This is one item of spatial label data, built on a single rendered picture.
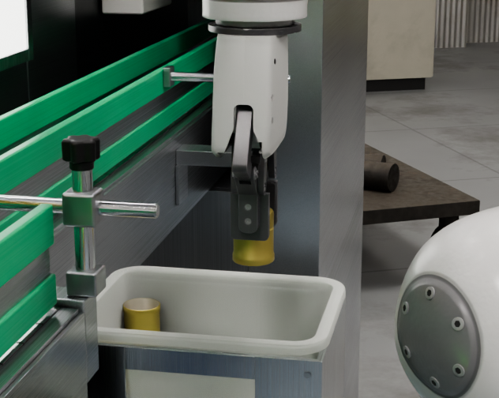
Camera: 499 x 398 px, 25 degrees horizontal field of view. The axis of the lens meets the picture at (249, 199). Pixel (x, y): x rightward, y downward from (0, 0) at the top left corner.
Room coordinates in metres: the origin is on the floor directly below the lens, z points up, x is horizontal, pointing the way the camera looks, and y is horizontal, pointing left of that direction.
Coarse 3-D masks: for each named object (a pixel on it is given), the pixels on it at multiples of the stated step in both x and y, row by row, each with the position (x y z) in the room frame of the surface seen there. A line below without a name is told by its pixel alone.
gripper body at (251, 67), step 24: (216, 24) 0.92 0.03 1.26; (216, 48) 0.89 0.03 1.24; (240, 48) 0.88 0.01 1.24; (264, 48) 0.88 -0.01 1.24; (216, 72) 0.89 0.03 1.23; (240, 72) 0.88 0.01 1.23; (264, 72) 0.88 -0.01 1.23; (216, 96) 0.88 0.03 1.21; (240, 96) 0.88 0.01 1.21; (264, 96) 0.88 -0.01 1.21; (216, 120) 0.88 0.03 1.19; (264, 120) 0.88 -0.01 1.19; (216, 144) 0.88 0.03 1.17; (264, 144) 0.88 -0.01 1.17
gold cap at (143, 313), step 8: (128, 304) 1.03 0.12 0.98; (136, 304) 1.04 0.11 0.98; (144, 304) 1.04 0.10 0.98; (152, 304) 1.04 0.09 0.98; (128, 312) 1.01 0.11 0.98; (136, 312) 1.01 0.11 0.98; (144, 312) 1.01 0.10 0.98; (152, 312) 1.01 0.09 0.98; (128, 320) 1.01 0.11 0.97; (136, 320) 1.01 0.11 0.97; (144, 320) 1.01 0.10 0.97; (152, 320) 1.01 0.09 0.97; (128, 328) 1.01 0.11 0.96; (136, 328) 1.01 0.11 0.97; (144, 328) 1.01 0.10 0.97; (152, 328) 1.01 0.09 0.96
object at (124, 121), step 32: (192, 64) 1.66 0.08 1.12; (128, 96) 1.35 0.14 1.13; (160, 96) 1.50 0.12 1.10; (192, 96) 1.65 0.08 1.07; (64, 128) 1.13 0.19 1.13; (96, 128) 1.23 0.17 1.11; (128, 128) 1.35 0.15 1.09; (160, 128) 1.48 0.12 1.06; (0, 160) 0.98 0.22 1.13; (32, 160) 1.05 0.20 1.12; (96, 160) 1.23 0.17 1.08; (0, 192) 0.97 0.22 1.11; (32, 192) 1.05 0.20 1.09; (64, 192) 1.12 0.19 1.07; (0, 224) 0.97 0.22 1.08
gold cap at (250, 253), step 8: (272, 216) 0.92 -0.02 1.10; (272, 224) 0.92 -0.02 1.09; (272, 232) 0.92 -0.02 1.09; (240, 240) 0.92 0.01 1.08; (248, 240) 0.91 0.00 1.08; (272, 240) 0.92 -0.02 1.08; (240, 248) 0.92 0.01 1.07; (248, 248) 0.91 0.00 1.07; (256, 248) 0.91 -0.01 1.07; (264, 248) 0.91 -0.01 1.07; (272, 248) 0.92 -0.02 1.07; (240, 256) 0.92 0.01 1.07; (248, 256) 0.91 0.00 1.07; (256, 256) 0.91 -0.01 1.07; (264, 256) 0.91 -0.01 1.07; (272, 256) 0.92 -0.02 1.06; (240, 264) 0.91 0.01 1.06; (248, 264) 0.91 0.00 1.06; (256, 264) 0.91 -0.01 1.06; (264, 264) 0.91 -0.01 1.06
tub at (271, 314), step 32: (128, 288) 1.04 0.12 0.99; (160, 288) 1.04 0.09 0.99; (192, 288) 1.04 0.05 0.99; (224, 288) 1.03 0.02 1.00; (256, 288) 1.03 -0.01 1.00; (288, 288) 1.02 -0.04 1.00; (320, 288) 1.01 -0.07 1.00; (160, 320) 1.04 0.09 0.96; (192, 320) 1.04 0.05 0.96; (224, 320) 1.03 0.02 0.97; (256, 320) 1.02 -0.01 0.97; (288, 320) 1.02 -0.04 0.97; (320, 320) 1.01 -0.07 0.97; (256, 352) 0.86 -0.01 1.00; (288, 352) 0.86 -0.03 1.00
